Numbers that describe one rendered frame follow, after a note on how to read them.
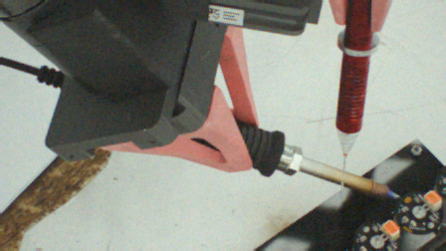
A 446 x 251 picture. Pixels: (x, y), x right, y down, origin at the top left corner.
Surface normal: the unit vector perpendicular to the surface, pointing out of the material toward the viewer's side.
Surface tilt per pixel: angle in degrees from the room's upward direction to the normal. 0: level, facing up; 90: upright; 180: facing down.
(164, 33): 61
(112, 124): 28
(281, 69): 0
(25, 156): 0
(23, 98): 0
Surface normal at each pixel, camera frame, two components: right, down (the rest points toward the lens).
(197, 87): 0.82, -0.14
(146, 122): -0.54, -0.51
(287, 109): -0.10, -0.51
